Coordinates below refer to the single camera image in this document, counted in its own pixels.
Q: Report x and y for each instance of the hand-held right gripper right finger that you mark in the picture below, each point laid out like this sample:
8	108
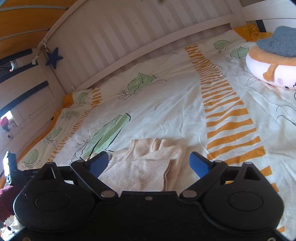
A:
198	164

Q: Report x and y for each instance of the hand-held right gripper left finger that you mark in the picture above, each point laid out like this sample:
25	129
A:
99	163

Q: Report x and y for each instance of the beige printed sweater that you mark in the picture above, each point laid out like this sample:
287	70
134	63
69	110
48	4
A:
143	166

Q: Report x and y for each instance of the person's left forearm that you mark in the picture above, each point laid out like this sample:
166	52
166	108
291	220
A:
9	199

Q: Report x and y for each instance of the red cloth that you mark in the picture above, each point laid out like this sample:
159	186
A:
3	122

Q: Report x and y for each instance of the leaf and stripe printed bedsheet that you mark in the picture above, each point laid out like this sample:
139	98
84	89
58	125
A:
166	104

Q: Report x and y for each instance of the dark blue star decoration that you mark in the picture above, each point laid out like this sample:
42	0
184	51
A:
54	58

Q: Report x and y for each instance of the pink and orange plush cushion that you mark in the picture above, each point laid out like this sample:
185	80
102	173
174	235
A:
261	67

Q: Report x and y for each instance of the grey folded cloth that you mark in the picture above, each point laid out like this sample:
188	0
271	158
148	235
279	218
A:
277	42

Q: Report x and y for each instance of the orange wooden panel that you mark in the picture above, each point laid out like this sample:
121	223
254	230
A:
25	23

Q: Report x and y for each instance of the white wooden bed frame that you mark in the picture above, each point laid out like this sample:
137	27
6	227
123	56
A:
115	34

